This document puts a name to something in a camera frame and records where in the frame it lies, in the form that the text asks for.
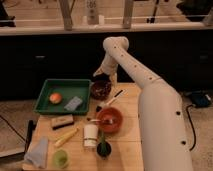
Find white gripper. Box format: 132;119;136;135
93;54;118;87

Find dark purple grapes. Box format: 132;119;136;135
94;85;106;95

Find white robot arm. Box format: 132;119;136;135
94;36;194;171

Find purple bowl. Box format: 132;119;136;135
91;80;111;100

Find orange red bowl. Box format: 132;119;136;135
96;107;123;133

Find metal spoon in bowl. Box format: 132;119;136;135
86;117;116;124

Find green plastic tray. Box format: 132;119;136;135
34;79;91;115

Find grey blue sponge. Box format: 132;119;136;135
64;96;83;111

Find orange peach fruit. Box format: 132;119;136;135
49;93;62;104

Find white cup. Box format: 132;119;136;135
83;124;98;148

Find wooden block eraser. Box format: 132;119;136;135
51;115;74;130

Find green plastic cup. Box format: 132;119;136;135
52;149;68;169

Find grey blue cloth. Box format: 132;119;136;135
24;137;49;169

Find white handled brush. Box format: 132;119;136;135
96;90;123;112

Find black cable on floor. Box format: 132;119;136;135
184;91;213;153

